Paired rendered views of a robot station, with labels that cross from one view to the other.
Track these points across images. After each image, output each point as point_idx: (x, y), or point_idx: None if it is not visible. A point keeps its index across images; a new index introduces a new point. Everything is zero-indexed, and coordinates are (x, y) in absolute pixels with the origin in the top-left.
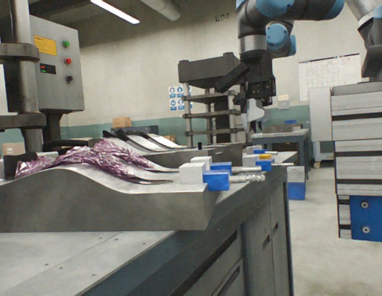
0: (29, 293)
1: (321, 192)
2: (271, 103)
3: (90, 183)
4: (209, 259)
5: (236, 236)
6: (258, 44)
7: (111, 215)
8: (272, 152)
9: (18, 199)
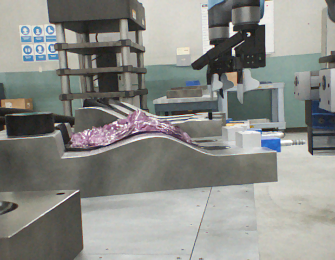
0: (223, 216)
1: None
2: (235, 69)
3: (184, 148)
4: None
5: None
6: (255, 15)
7: (202, 174)
8: (238, 121)
9: (115, 166)
